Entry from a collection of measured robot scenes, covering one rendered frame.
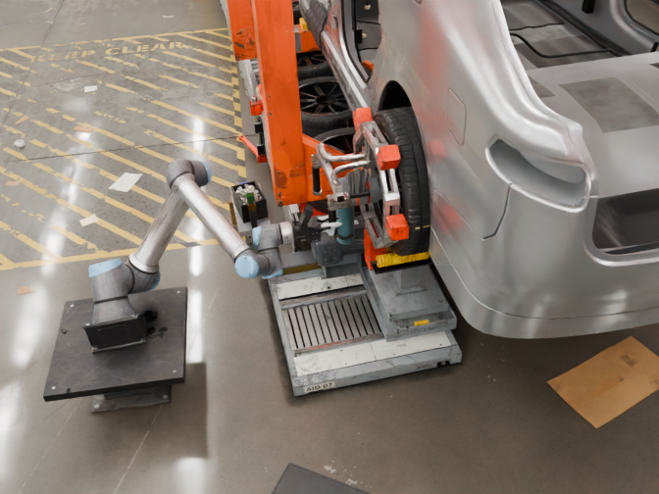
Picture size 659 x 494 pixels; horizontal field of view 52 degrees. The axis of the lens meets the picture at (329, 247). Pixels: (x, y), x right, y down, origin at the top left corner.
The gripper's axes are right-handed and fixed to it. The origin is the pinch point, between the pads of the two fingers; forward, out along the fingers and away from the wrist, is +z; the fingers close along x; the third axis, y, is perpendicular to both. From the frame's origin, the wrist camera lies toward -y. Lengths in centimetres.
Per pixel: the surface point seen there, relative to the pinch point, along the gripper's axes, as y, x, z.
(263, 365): 83, -2, -41
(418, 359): 75, 21, 32
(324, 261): 55, -39, 0
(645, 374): 82, 52, 135
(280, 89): -34, -60, -11
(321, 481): 49, 90, -29
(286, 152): -1, -60, -11
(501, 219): -46, 75, 36
